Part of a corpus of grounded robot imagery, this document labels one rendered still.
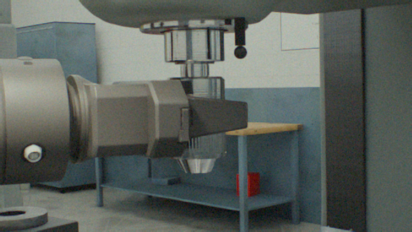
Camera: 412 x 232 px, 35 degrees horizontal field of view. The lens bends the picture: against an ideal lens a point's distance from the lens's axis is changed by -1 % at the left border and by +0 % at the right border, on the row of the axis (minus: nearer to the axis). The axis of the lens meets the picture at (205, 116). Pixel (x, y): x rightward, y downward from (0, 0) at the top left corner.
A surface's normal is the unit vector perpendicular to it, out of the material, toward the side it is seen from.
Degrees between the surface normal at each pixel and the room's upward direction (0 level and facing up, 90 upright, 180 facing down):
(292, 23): 90
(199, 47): 90
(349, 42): 90
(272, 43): 90
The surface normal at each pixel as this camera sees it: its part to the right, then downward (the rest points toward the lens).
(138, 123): 0.41, 0.04
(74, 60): 0.68, 0.02
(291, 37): -0.73, 0.05
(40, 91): 0.36, -0.43
